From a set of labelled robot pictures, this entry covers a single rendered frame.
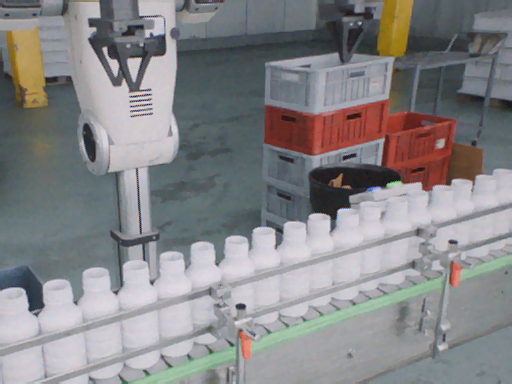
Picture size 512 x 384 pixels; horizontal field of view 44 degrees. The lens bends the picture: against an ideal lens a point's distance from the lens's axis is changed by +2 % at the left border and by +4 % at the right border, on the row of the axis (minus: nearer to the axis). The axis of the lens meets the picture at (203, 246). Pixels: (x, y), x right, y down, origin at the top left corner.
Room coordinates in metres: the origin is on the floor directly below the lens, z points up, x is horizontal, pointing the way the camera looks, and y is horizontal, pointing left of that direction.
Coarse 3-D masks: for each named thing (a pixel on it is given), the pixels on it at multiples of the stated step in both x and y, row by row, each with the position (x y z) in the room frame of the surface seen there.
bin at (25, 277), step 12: (24, 264) 1.29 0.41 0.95; (0, 276) 1.26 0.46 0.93; (12, 276) 1.27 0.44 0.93; (24, 276) 1.29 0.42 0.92; (36, 276) 1.22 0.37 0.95; (0, 288) 1.26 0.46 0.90; (12, 288) 1.27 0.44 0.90; (24, 288) 1.28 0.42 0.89; (36, 288) 1.23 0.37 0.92; (36, 300) 1.24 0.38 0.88
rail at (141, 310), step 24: (480, 216) 1.15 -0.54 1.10; (384, 240) 1.02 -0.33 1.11; (216, 264) 0.93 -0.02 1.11; (288, 264) 0.92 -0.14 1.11; (312, 264) 0.94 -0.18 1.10; (408, 264) 1.06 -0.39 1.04; (120, 288) 0.84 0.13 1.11; (336, 288) 0.97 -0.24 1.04; (144, 312) 0.78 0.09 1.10; (264, 312) 0.89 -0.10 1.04; (48, 336) 0.71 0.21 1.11; (192, 336) 0.82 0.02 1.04; (120, 360) 0.76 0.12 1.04
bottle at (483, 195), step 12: (480, 180) 1.19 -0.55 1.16; (492, 180) 1.19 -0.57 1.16; (480, 192) 1.19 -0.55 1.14; (492, 192) 1.19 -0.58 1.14; (480, 204) 1.17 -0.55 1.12; (492, 204) 1.17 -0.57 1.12; (492, 216) 1.17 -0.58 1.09; (480, 228) 1.17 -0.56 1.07; (492, 228) 1.18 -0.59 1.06; (480, 240) 1.17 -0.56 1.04; (468, 252) 1.18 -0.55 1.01; (480, 252) 1.17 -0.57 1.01
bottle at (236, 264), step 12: (228, 240) 0.91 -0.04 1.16; (240, 240) 0.92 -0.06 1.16; (228, 252) 0.89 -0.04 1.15; (240, 252) 0.89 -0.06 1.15; (228, 264) 0.89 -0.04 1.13; (240, 264) 0.89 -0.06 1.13; (252, 264) 0.90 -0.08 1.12; (228, 276) 0.88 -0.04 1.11; (240, 276) 0.87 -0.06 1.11; (240, 288) 0.87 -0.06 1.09; (252, 288) 0.89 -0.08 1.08; (228, 300) 0.88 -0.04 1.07; (240, 300) 0.87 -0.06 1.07; (252, 300) 0.89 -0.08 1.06
